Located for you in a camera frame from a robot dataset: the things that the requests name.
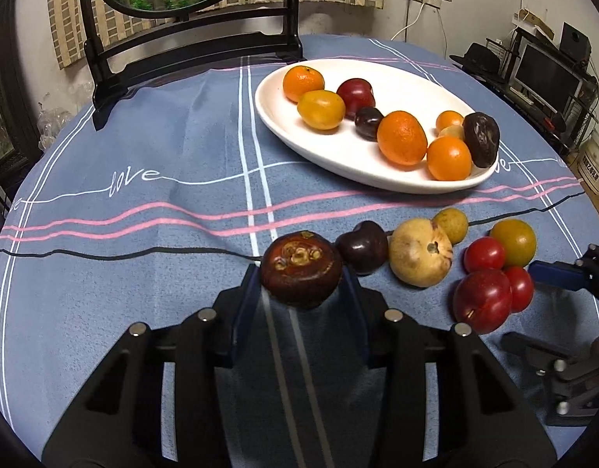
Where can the beige round fruit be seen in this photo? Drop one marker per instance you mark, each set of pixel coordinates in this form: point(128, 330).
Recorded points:
point(420, 252)

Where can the orange mandarin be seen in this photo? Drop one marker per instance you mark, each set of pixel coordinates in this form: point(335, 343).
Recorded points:
point(401, 137)
point(303, 83)

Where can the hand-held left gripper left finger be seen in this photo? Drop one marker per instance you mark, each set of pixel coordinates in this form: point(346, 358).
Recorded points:
point(245, 302)

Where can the red plum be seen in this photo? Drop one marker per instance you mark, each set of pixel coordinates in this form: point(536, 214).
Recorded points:
point(482, 300)

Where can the white plastic bag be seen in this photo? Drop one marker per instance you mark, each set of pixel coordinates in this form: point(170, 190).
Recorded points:
point(319, 24)

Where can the dark red apple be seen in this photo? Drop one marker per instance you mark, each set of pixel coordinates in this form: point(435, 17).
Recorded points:
point(355, 97)

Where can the black computer desk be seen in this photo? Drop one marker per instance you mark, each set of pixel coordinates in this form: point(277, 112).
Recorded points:
point(504, 92)

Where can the brown mangosteen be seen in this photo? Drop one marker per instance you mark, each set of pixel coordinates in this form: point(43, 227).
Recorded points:
point(301, 269)

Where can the computer monitor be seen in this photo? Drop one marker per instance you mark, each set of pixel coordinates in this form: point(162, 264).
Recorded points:
point(543, 75)

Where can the clear plastic wrap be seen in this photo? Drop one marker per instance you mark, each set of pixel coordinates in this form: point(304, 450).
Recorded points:
point(55, 122)

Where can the small yellow-green longan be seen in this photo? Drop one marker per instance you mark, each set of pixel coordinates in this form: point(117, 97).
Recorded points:
point(453, 224)
point(451, 132)

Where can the yellow oval fruit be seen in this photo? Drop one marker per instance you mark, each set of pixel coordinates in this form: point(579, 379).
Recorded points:
point(321, 109)

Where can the beige checked curtain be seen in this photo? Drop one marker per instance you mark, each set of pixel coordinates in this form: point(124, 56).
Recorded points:
point(65, 19)

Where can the cardboard box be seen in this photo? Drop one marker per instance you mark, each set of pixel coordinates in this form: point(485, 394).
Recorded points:
point(596, 170)

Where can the green-orange tangerine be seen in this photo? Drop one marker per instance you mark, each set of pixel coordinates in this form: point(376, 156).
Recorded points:
point(513, 243)

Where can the red cherry tomato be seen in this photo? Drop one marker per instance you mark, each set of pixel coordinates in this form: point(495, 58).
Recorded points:
point(521, 288)
point(484, 253)

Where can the black speaker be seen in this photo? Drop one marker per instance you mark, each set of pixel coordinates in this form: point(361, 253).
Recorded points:
point(574, 41)

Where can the dark wrinkled passion fruit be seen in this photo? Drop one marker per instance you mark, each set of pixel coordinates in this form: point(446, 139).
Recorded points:
point(481, 139)

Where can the dark framed painting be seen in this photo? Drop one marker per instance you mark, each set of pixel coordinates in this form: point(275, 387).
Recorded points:
point(7, 107)

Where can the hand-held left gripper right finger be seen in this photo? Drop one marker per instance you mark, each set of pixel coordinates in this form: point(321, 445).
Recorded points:
point(353, 302)

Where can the black hat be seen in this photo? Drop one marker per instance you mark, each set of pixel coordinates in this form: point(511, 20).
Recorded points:
point(477, 61)

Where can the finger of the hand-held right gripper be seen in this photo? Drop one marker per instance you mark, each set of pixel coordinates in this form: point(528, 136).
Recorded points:
point(528, 346)
point(555, 273)

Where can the white oval plate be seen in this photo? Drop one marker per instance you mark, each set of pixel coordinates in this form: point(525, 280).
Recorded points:
point(416, 87)

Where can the smooth orange tangerine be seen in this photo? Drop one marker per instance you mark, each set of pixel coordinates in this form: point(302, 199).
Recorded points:
point(449, 119)
point(449, 157)

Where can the small dark plum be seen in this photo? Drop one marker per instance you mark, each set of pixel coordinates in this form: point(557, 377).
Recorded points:
point(368, 123)
point(361, 252)

